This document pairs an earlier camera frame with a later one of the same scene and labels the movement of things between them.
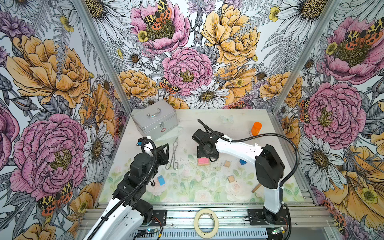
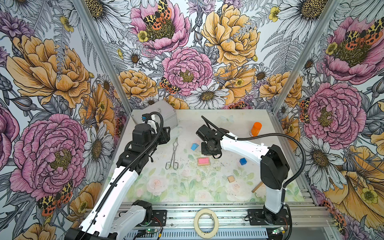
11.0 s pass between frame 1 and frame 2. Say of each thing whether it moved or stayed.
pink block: stayed
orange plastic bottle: stayed
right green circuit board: stayed
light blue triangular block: moved
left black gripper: moved
